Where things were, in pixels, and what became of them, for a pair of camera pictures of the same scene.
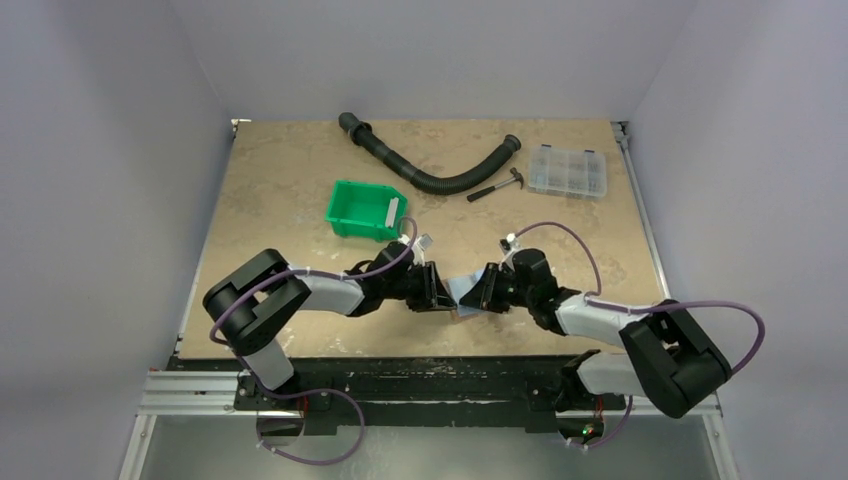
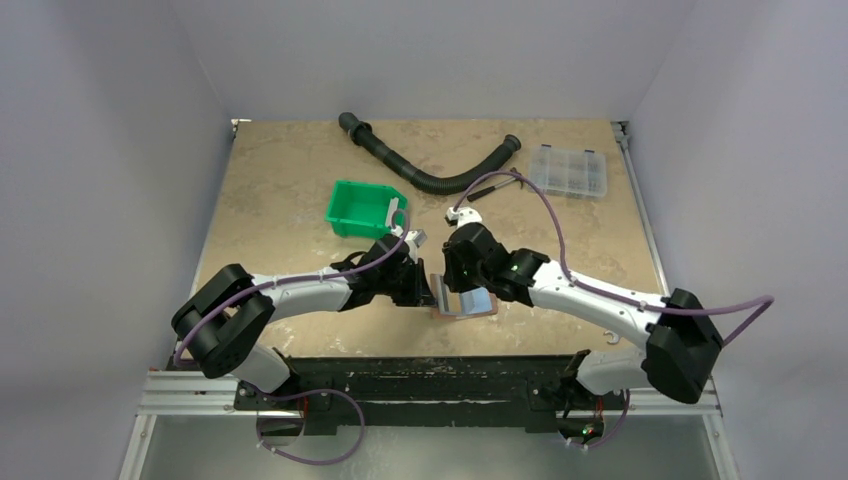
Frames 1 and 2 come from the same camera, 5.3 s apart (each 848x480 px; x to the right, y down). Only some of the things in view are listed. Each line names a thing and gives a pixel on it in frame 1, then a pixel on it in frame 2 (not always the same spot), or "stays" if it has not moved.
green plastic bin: x=360 y=210 stays
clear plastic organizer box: x=566 y=172 stays
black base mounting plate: x=415 y=390 stays
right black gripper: x=491 y=288 to x=452 y=266
